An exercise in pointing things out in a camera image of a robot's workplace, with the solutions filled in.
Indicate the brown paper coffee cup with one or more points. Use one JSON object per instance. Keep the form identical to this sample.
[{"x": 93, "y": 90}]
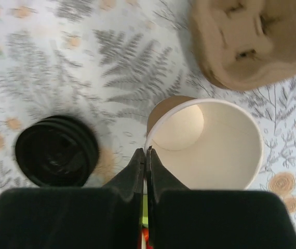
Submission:
[{"x": 206, "y": 143}]

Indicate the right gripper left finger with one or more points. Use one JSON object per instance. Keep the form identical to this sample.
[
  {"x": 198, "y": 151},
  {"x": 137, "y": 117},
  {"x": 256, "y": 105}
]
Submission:
[{"x": 73, "y": 217}]

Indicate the red chili pepper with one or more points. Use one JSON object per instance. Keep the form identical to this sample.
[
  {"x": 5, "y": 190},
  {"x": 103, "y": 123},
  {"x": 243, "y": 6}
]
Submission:
[{"x": 145, "y": 236}]

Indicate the green vegetable tray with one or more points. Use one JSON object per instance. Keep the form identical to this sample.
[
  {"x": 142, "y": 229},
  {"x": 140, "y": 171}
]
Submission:
[{"x": 145, "y": 220}]

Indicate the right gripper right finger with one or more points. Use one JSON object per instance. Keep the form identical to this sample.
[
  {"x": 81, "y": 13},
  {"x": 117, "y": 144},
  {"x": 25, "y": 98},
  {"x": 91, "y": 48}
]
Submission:
[{"x": 183, "y": 218}]

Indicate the brown pulp cup carrier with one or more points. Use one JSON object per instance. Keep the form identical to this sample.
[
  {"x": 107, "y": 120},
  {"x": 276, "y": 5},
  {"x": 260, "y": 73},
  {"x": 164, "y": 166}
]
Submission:
[{"x": 244, "y": 45}]

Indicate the black plastic cup lid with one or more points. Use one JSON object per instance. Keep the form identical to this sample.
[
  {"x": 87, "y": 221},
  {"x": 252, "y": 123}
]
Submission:
[{"x": 57, "y": 151}]

